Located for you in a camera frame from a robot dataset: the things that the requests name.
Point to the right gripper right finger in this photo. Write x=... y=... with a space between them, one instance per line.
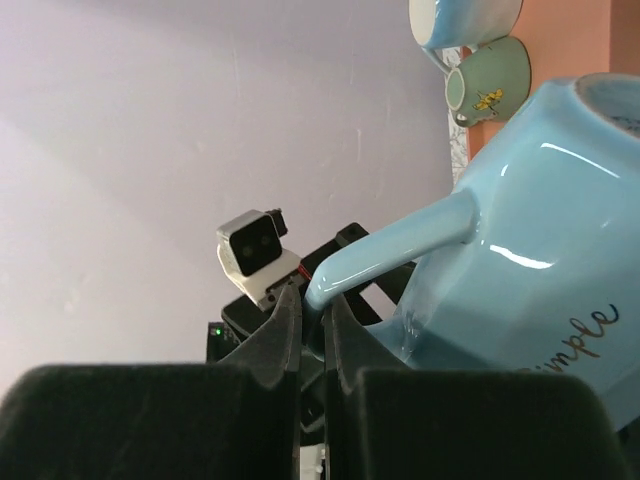
x=387 y=421

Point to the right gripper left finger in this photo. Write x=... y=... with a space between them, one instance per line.
x=238 y=418

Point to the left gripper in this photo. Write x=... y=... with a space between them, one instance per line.
x=242 y=317

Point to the light blue mug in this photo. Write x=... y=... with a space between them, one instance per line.
x=528 y=275
x=438 y=25

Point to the green mug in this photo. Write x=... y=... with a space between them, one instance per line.
x=490 y=84

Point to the salmon pink tray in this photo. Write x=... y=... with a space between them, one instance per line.
x=581 y=118

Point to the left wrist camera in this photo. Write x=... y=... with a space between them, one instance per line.
x=253 y=258

